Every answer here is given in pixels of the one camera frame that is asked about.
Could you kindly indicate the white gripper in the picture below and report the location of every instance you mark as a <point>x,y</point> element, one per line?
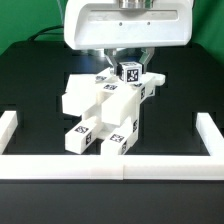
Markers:
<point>104,24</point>

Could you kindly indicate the white right side wall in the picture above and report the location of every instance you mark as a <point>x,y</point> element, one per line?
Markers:
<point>210,135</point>

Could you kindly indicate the white marker sheet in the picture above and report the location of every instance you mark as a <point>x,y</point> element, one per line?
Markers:
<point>74,83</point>

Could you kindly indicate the white chair seat piece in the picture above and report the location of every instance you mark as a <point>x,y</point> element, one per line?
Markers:
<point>108,121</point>

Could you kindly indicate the white wall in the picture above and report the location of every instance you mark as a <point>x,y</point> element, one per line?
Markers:
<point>210,135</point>
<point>8,124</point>

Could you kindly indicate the white marker cube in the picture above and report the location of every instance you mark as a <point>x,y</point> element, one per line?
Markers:
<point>130,72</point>

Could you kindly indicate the white left side wall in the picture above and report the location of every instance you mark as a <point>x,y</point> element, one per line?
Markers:
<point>8,124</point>

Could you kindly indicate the white obstacle wall bar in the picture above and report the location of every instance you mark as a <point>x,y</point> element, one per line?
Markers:
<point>125,167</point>

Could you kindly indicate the white chair back frame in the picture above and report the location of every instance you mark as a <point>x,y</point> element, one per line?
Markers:
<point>108,92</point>

